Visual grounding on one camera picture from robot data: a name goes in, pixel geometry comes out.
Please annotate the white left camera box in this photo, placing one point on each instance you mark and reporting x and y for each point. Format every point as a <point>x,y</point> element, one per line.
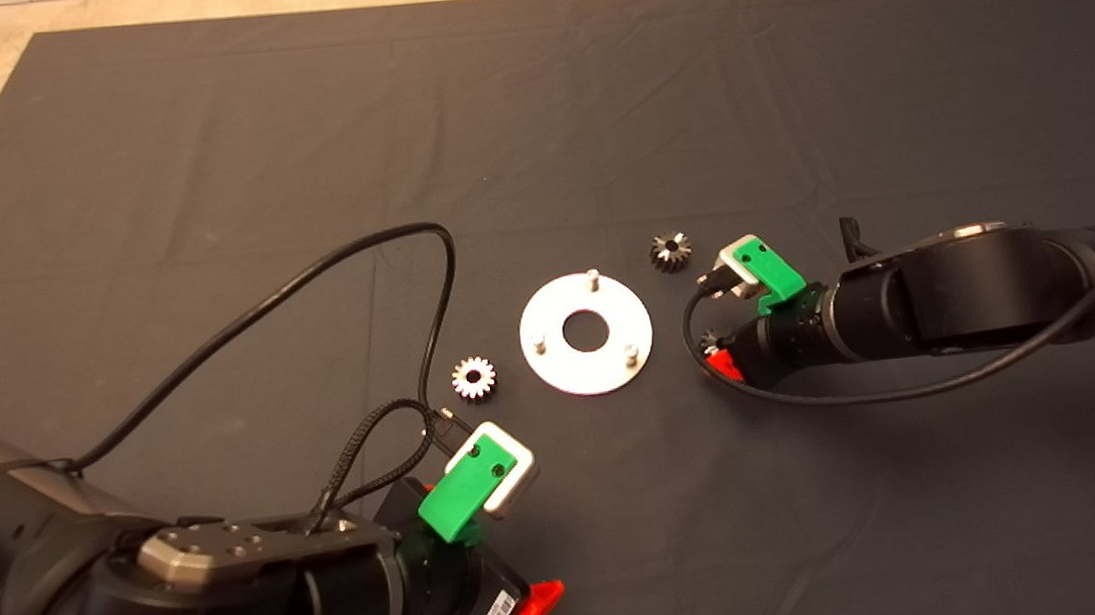
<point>515,486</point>

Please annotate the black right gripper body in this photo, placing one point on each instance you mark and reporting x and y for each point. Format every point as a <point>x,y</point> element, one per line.
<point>753,353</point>

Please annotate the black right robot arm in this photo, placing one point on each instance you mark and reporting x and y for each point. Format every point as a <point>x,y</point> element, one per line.
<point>958,288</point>

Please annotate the round metal carrier plate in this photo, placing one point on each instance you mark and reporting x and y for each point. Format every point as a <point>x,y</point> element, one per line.
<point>569,376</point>

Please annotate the steel planetary gear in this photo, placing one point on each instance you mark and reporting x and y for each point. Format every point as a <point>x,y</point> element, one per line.
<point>708,337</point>
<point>463,386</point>
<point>660,258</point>

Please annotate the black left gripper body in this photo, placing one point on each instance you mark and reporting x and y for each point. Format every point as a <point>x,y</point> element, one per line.
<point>500,593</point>

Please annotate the dark grey table cloth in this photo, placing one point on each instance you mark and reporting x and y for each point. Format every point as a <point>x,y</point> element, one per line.
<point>189,131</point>

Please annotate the green left camera mount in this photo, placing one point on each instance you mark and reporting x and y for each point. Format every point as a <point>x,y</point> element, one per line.
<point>456,502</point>

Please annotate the green right camera mount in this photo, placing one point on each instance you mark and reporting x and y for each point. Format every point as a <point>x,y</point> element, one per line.
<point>775,270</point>

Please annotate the white camera box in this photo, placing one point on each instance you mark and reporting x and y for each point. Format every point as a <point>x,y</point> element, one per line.
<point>732,265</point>
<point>515,486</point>

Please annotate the white right camera box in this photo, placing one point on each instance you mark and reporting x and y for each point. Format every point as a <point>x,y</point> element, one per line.
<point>732,265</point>

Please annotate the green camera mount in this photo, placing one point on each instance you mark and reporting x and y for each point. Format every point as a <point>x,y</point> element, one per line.
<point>775,270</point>
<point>456,502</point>

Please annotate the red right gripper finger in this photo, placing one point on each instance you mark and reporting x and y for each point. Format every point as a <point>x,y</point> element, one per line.
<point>726,364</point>

